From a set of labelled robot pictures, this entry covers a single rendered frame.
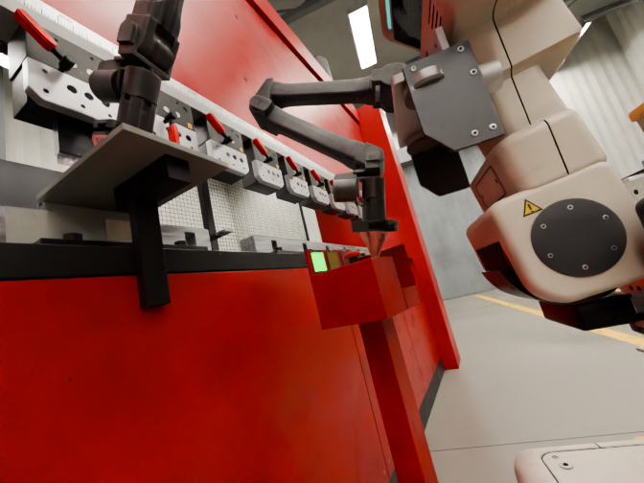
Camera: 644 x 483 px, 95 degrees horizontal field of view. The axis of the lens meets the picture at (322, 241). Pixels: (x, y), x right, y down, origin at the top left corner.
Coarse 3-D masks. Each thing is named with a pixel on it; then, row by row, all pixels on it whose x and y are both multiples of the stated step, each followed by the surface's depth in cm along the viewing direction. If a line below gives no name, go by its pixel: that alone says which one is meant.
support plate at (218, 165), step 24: (120, 144) 40; (144, 144) 41; (168, 144) 43; (72, 168) 44; (96, 168) 44; (120, 168) 46; (192, 168) 51; (216, 168) 52; (48, 192) 47; (72, 192) 49; (96, 192) 51
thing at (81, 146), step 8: (56, 120) 56; (64, 120) 57; (56, 128) 56; (64, 128) 57; (72, 128) 58; (80, 128) 60; (88, 128) 61; (56, 136) 56; (64, 136) 57; (72, 136) 58; (80, 136) 59; (88, 136) 60; (56, 144) 56; (64, 144) 56; (72, 144) 57; (80, 144) 59; (88, 144) 60; (56, 152) 56; (64, 152) 56; (72, 152) 57; (80, 152) 58; (64, 160) 56; (72, 160) 57
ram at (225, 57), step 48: (0, 0) 51; (48, 0) 58; (96, 0) 68; (192, 0) 101; (240, 0) 133; (96, 48) 64; (192, 48) 93; (240, 48) 120; (288, 48) 169; (240, 96) 109; (288, 144) 132
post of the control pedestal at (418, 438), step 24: (384, 336) 63; (384, 360) 63; (384, 384) 63; (408, 384) 64; (384, 408) 63; (408, 408) 61; (408, 432) 60; (408, 456) 60; (408, 480) 60; (432, 480) 60
